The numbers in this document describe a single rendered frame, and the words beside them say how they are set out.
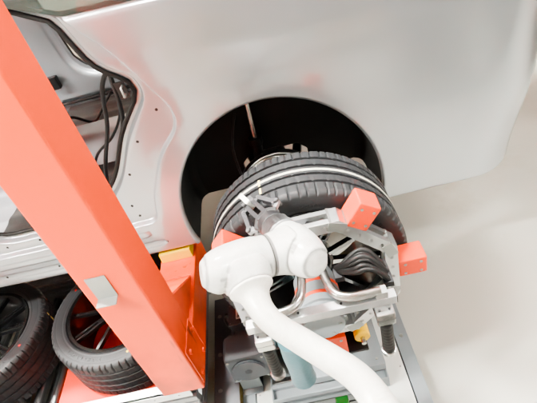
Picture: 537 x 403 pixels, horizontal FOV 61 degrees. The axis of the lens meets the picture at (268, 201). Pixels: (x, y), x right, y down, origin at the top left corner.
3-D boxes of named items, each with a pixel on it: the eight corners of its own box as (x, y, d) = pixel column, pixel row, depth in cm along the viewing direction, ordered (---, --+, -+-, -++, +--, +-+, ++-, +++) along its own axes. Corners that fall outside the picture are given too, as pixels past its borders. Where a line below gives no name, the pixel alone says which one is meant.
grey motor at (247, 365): (272, 317, 236) (256, 273, 214) (282, 394, 203) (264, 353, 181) (239, 325, 237) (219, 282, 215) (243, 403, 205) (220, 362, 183)
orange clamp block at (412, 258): (392, 260, 152) (419, 253, 152) (399, 277, 146) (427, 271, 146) (391, 245, 148) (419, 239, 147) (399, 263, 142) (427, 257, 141)
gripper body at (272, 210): (273, 247, 121) (259, 233, 129) (295, 224, 121) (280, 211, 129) (256, 232, 117) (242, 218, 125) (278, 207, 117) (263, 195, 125)
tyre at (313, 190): (399, 141, 152) (202, 157, 149) (425, 182, 133) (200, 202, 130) (378, 274, 193) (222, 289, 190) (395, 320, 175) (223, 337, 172)
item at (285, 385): (367, 317, 222) (366, 305, 216) (390, 387, 194) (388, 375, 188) (269, 339, 226) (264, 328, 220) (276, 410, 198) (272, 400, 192)
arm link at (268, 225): (308, 233, 117) (296, 224, 122) (287, 213, 112) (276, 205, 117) (284, 259, 117) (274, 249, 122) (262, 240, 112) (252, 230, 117)
